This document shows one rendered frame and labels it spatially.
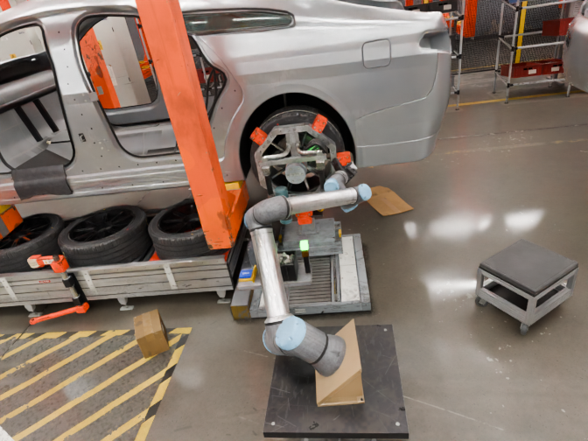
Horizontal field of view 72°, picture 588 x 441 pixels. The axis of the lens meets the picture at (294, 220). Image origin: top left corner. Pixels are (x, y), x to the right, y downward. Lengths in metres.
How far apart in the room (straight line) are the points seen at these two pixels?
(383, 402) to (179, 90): 1.78
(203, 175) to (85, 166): 1.19
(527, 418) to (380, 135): 1.76
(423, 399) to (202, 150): 1.75
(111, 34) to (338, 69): 4.91
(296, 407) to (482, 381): 1.02
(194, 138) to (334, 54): 0.99
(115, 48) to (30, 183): 3.88
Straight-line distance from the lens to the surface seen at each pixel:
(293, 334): 1.80
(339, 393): 1.90
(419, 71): 2.75
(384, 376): 2.04
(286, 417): 1.95
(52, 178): 3.52
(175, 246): 2.98
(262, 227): 2.01
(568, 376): 2.61
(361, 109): 2.74
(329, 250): 3.11
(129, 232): 3.26
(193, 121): 2.31
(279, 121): 2.75
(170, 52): 2.26
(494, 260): 2.68
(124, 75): 7.15
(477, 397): 2.40
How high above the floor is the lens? 1.90
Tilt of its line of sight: 30 degrees down
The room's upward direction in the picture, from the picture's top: 9 degrees counter-clockwise
